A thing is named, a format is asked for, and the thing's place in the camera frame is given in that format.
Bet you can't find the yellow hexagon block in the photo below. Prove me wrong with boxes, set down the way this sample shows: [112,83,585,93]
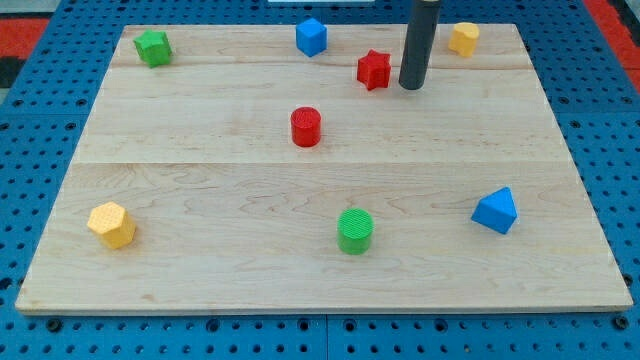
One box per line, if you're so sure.
[87,201,136,249]

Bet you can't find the blue cube block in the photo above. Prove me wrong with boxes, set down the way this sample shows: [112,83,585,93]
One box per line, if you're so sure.
[295,18,328,57]

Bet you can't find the red cylinder block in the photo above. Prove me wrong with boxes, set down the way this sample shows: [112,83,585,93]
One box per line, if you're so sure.
[290,107,321,147]

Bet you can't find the green cylinder block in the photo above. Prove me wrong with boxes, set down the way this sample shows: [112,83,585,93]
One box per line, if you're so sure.
[337,208,374,255]

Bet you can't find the red star block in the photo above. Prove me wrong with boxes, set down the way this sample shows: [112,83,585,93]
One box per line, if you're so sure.
[356,49,391,91]

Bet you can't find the blue triangle block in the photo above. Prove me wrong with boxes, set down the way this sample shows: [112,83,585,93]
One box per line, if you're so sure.
[471,186,518,235]

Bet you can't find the yellow heart block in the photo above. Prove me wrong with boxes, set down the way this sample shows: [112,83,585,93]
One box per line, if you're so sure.
[448,22,480,57]

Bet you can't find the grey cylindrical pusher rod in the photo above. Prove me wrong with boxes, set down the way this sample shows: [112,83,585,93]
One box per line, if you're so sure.
[399,0,442,90]

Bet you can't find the wooden board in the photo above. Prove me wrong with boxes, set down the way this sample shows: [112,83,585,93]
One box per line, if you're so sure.
[15,24,633,316]

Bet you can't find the green star block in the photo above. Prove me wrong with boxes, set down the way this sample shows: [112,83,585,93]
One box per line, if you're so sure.
[133,29,172,68]

